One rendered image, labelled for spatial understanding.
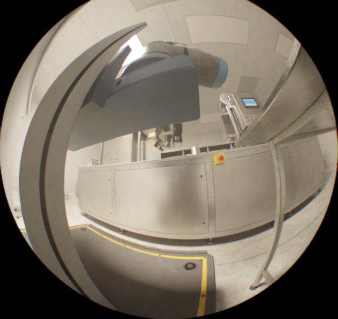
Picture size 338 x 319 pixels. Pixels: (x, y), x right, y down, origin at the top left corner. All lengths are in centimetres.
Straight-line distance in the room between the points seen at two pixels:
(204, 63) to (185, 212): 88
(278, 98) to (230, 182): 73
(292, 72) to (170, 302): 42
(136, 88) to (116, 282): 46
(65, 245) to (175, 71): 27
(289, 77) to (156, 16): 202
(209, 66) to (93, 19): 219
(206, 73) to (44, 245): 50
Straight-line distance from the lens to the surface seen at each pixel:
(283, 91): 17
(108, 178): 123
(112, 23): 222
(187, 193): 81
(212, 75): 40
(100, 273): 40
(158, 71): 18
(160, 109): 23
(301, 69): 16
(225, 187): 83
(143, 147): 128
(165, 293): 33
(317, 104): 28
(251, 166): 91
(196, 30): 217
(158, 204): 89
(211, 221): 88
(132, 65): 23
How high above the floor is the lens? 61
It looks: 17 degrees up
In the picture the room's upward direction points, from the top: 4 degrees counter-clockwise
